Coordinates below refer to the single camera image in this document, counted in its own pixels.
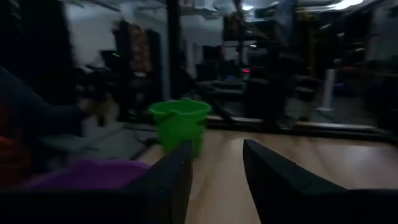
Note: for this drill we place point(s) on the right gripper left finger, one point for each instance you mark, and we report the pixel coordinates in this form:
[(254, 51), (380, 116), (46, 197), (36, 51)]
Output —
[(171, 189)]

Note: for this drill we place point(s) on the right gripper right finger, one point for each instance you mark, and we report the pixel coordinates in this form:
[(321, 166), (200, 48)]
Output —
[(280, 196)]

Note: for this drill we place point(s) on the person's forearm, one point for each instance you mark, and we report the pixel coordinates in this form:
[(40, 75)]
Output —
[(37, 115)]

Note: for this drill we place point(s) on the green plastic halloween bucket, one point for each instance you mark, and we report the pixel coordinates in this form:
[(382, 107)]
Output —
[(180, 124)]

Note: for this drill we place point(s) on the purple plastic halloween bucket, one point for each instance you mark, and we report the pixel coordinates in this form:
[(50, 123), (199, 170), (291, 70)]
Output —
[(93, 174)]

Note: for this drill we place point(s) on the person's hand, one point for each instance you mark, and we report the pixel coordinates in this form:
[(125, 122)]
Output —
[(96, 107)]

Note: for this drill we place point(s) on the black vertical post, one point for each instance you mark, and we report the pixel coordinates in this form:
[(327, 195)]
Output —
[(173, 46)]

